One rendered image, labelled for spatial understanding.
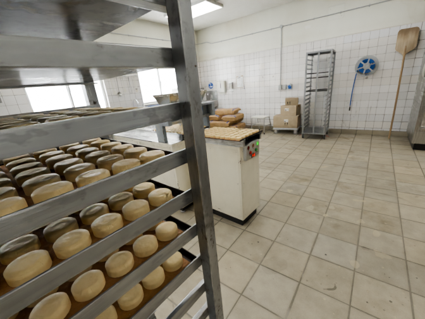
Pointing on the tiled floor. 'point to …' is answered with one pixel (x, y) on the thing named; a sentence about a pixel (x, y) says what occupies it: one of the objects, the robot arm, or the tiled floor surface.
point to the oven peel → (408, 37)
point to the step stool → (261, 122)
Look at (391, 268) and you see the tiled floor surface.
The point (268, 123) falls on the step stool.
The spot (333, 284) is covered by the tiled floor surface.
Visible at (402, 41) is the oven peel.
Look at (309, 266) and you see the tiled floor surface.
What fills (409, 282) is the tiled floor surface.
